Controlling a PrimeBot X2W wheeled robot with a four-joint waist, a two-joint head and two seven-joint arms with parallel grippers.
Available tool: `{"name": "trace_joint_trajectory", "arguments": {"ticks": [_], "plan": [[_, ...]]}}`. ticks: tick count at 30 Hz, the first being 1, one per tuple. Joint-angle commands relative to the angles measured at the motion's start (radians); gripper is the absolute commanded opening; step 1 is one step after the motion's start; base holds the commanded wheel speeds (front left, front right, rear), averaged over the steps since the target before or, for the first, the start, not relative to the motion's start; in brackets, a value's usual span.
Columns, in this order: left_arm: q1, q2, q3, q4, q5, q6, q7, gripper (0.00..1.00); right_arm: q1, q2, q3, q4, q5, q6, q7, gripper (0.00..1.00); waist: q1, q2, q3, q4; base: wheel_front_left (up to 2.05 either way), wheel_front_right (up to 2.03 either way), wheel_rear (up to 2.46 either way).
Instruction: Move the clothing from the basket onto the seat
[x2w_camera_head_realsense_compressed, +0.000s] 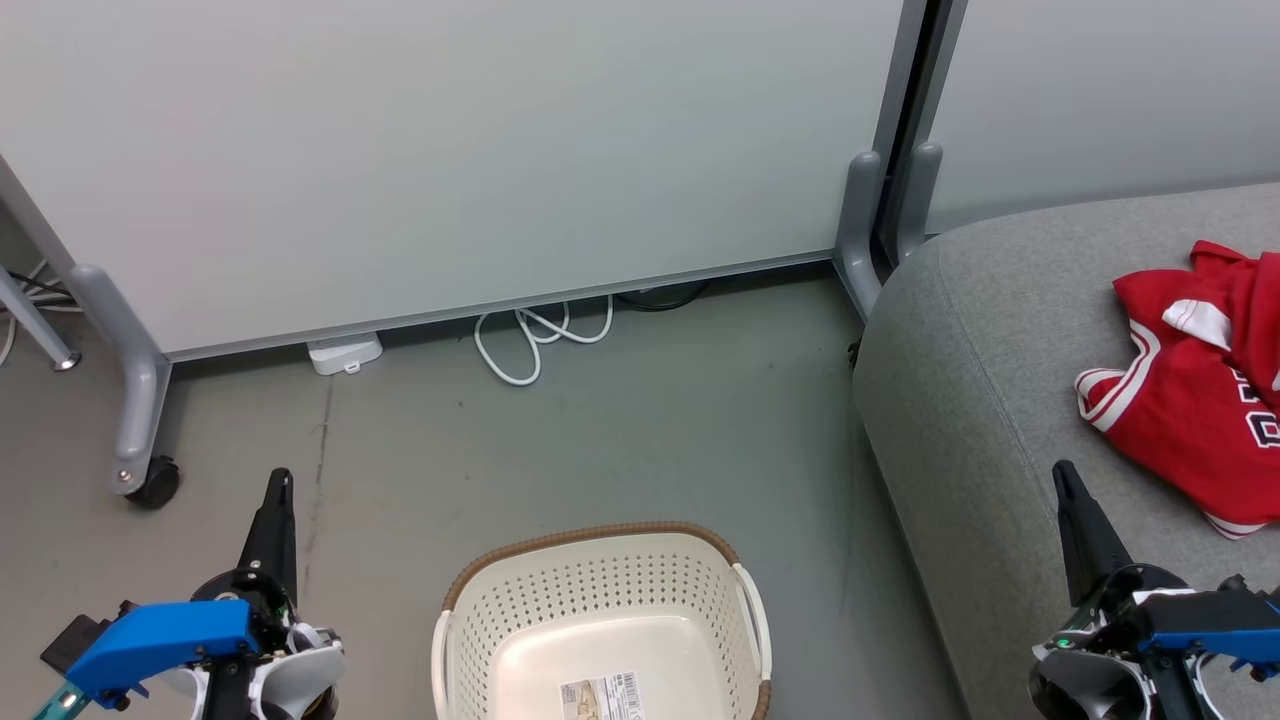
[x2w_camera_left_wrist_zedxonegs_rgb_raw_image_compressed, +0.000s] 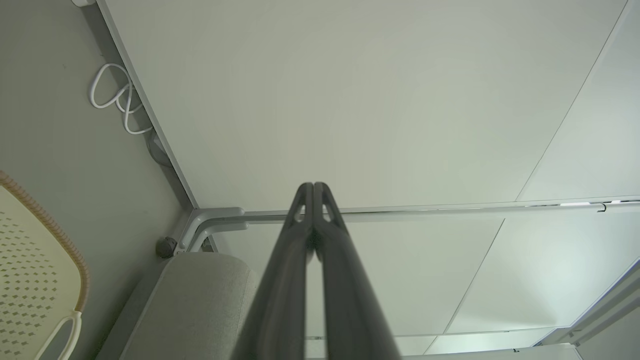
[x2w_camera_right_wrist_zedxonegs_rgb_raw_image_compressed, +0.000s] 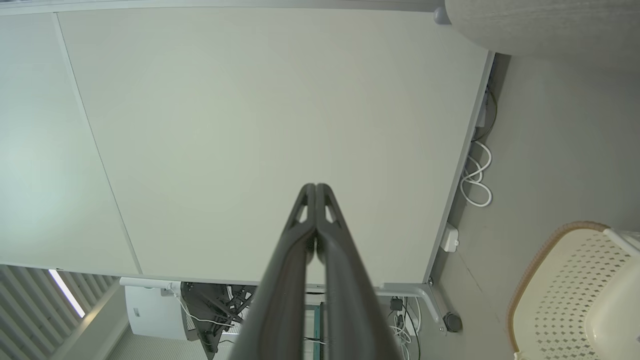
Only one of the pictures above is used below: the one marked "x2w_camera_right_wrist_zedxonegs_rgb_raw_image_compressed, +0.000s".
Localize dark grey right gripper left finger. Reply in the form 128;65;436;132
227;183;317;360

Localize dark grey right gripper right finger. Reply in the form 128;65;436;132
316;183;404;360

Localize cream perforated laundry basket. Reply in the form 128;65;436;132
506;221;640;360

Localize grey partition leg with caster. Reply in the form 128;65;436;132
377;281;464;335

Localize black folded stand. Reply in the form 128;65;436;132
179;281;262;360

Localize white power adapter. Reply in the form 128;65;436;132
439;222;460;254

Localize white box appliance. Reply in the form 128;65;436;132
120;276;188;342

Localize large white partition panel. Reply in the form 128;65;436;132
56;6;497;288

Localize grey slatted blinds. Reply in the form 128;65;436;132
0;264;121;360

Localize white upper partition panel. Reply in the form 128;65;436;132
0;11;143;277

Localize thin white tangled cable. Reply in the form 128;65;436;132
389;297;423;360

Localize white coiled cable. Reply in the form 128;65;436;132
458;140;494;209

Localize black floor cable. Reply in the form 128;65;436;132
472;86;499;144

